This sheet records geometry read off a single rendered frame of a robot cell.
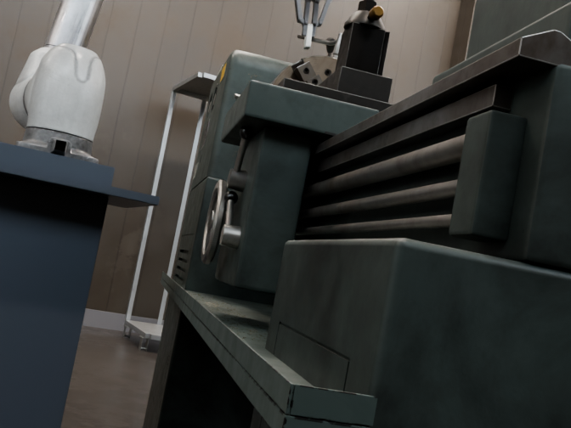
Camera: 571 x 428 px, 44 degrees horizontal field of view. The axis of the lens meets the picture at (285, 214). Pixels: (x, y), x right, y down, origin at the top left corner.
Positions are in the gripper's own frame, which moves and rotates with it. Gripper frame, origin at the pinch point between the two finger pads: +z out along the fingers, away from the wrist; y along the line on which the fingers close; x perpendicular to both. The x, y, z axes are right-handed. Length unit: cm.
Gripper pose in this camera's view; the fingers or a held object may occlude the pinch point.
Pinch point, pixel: (308, 36)
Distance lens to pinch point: 216.8
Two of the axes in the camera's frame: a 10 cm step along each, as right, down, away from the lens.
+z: -1.1, 9.9, -0.7
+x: -2.1, 0.5, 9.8
